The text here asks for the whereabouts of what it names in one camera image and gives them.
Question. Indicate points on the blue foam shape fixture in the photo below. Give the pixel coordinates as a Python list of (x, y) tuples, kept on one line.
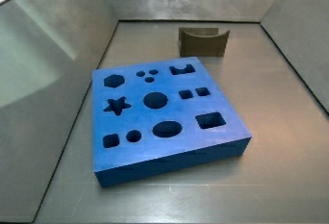
[(160, 119)]

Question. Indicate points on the black curved regrasp stand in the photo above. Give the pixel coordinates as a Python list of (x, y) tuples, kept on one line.
[(202, 42)]

